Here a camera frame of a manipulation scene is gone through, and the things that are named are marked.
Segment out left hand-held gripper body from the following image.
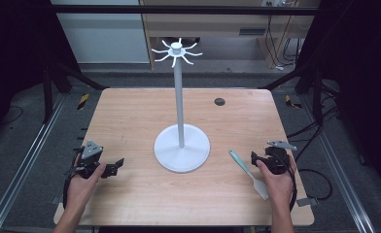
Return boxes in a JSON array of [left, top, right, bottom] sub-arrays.
[[72, 139, 104, 180]]

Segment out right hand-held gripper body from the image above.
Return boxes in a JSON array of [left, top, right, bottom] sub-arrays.
[[259, 139, 299, 176]]

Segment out teal handled white spatula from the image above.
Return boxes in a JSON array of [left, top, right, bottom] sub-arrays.
[[228, 149, 270, 201]]

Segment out person's right hand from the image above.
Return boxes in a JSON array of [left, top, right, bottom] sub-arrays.
[[255, 154, 297, 210]]

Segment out person's left hand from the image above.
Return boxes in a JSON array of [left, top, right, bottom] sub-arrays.
[[65, 153, 107, 213]]

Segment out yellow black floor marker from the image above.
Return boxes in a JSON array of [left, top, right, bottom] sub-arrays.
[[77, 93, 91, 112], [284, 94, 303, 110]]

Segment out white hook rack stand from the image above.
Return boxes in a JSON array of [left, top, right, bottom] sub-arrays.
[[151, 37, 212, 174]]

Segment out black metal stand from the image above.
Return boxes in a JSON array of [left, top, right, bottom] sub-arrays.
[[260, 61, 326, 125], [42, 59, 110, 124]]

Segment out white cabinet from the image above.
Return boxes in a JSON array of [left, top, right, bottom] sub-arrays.
[[50, 0, 152, 65]]

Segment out light wooden desk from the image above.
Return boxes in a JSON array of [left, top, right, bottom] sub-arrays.
[[139, 0, 320, 70]]

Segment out white power strip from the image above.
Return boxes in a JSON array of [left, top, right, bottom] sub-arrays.
[[260, 0, 298, 8]]

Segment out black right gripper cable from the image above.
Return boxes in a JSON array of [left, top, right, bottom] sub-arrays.
[[275, 152, 299, 213]]

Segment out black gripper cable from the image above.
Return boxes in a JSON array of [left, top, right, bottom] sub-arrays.
[[62, 147, 85, 210], [275, 152, 299, 213]]

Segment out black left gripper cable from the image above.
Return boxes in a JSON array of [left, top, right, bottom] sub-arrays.
[[62, 147, 85, 210]]

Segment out grey table bracket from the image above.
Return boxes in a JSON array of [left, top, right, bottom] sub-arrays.
[[295, 196, 320, 208]]

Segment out black floor cable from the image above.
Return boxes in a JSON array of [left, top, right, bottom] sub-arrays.
[[294, 167, 334, 202]]

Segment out aluminium floor rail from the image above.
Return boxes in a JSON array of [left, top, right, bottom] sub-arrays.
[[0, 92, 67, 233], [298, 93, 378, 233]]

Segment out hanging black cables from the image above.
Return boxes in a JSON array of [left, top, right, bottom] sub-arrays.
[[264, 14, 301, 72]]

